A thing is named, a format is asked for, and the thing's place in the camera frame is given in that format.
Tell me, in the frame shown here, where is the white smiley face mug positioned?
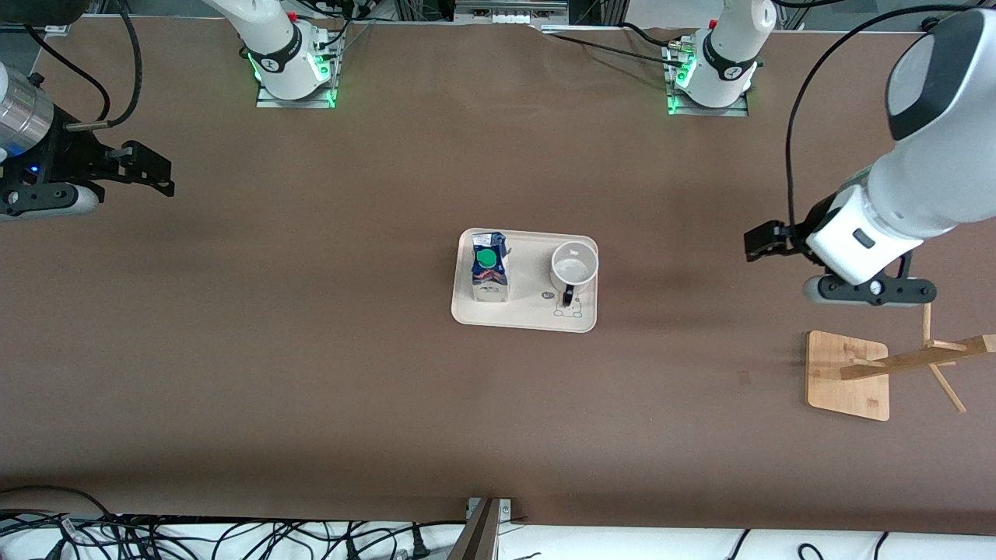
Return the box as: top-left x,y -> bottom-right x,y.
549,240 -> 601,307

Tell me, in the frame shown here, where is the blue milk carton green cap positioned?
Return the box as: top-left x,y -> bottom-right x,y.
470,230 -> 512,304

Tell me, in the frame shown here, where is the white tray with rabbit print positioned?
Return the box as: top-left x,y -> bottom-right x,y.
451,227 -> 599,334

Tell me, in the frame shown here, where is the wooden mug stand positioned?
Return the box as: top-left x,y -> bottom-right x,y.
805,299 -> 996,423

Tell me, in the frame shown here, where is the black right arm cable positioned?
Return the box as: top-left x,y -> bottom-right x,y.
22,0 -> 146,131

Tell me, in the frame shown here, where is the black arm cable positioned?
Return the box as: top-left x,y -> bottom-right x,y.
785,3 -> 967,231
22,0 -> 146,131

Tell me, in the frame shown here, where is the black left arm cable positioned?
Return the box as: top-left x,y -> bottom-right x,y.
785,3 -> 967,231

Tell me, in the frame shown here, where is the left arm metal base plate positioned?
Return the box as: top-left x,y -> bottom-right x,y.
666,87 -> 750,118

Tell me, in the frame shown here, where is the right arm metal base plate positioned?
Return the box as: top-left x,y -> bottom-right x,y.
255,76 -> 338,110

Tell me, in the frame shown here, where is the black cable on table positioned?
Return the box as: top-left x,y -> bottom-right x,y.
543,22 -> 690,68

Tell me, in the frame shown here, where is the black looped floor cable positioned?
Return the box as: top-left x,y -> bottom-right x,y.
0,485 -> 119,545

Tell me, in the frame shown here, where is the metal table bracket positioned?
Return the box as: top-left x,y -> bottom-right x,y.
465,497 -> 513,560

